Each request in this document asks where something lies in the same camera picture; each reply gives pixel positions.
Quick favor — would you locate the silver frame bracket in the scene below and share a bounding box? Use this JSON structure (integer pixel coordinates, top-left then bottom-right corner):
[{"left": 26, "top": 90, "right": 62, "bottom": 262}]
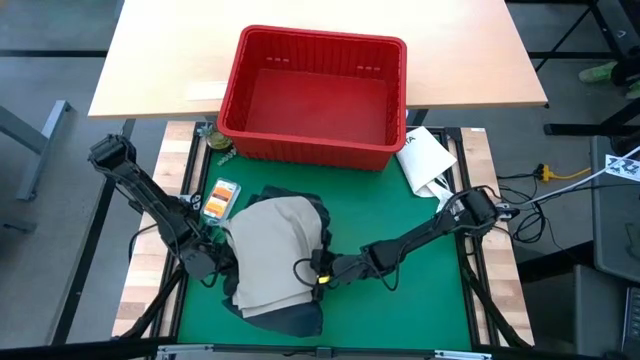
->
[
  {"left": 156, "top": 343, "right": 215, "bottom": 360},
  {"left": 433, "top": 349, "right": 494, "bottom": 360}
]

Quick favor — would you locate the white label strip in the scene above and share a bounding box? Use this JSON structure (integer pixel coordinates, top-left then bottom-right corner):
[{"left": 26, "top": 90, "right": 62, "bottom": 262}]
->
[{"left": 183, "top": 80, "right": 230, "bottom": 101}]

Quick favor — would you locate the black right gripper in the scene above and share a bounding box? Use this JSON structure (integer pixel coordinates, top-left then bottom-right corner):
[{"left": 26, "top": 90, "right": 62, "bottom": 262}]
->
[{"left": 309, "top": 248, "right": 374, "bottom": 301}]

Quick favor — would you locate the dark denim garment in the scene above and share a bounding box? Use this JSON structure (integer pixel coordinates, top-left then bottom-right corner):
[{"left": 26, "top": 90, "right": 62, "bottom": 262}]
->
[{"left": 221, "top": 184, "right": 334, "bottom": 339}]

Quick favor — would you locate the black desk frame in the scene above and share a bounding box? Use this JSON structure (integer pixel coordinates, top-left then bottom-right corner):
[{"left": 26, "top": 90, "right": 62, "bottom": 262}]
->
[{"left": 529, "top": 0, "right": 640, "bottom": 137}]

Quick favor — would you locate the dark keyboard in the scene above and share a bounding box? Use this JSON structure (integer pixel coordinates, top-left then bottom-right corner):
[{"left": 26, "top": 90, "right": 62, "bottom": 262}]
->
[{"left": 622, "top": 287, "right": 640, "bottom": 356}]

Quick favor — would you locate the black cable bundle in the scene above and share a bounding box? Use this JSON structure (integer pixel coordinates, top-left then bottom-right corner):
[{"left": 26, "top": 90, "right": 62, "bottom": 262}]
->
[{"left": 494, "top": 169, "right": 640, "bottom": 246}]

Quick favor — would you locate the white logo tag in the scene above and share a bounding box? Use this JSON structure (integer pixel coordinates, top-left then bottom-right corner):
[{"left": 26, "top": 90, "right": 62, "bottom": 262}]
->
[{"left": 604, "top": 153, "right": 640, "bottom": 184}]

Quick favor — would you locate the white tote bag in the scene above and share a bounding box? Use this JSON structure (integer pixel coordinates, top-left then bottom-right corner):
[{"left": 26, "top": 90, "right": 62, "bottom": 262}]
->
[{"left": 396, "top": 125, "right": 464, "bottom": 211}]

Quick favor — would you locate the grey desk leg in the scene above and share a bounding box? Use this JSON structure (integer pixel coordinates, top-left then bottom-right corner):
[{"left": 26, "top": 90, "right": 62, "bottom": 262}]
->
[{"left": 0, "top": 99, "right": 74, "bottom": 202}]

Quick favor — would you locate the light wooden desk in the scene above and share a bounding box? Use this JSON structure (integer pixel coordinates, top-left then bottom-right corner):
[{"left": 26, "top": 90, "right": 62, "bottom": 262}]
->
[{"left": 88, "top": 0, "right": 549, "bottom": 120}]

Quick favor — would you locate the beige garment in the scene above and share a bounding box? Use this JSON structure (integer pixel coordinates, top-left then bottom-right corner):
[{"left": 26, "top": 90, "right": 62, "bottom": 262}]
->
[{"left": 222, "top": 194, "right": 325, "bottom": 320}]

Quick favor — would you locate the red plastic laundry bin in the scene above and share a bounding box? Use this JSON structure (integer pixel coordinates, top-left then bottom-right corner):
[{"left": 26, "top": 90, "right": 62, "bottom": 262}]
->
[{"left": 217, "top": 24, "right": 408, "bottom": 172}]

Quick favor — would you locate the person's leg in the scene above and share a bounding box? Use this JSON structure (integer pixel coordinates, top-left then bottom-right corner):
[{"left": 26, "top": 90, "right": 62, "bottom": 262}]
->
[{"left": 610, "top": 47, "right": 640, "bottom": 87}]

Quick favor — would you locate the green table mat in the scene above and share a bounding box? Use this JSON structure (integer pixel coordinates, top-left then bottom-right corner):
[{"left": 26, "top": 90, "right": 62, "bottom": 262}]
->
[{"left": 177, "top": 149, "right": 474, "bottom": 351}]

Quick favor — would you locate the black aluminium frame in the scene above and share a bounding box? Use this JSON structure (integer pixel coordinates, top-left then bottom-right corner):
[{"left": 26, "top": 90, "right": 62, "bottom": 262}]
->
[{"left": 0, "top": 119, "right": 536, "bottom": 360}]

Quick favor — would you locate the white power strip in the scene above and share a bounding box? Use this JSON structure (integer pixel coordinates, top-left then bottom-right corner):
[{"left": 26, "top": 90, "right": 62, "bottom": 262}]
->
[{"left": 494, "top": 202, "right": 521, "bottom": 220}]

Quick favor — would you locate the white cable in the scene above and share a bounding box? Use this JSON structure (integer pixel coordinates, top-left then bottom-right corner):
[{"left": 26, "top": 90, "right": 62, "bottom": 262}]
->
[{"left": 529, "top": 144, "right": 640, "bottom": 206}]

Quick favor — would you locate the grey plastic case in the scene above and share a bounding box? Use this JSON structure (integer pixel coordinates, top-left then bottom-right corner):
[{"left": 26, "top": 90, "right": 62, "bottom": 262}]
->
[{"left": 589, "top": 134, "right": 640, "bottom": 284}]

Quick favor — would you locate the dark grey box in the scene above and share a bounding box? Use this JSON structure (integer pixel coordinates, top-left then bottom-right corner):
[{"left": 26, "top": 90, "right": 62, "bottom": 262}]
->
[{"left": 519, "top": 264, "right": 631, "bottom": 359}]

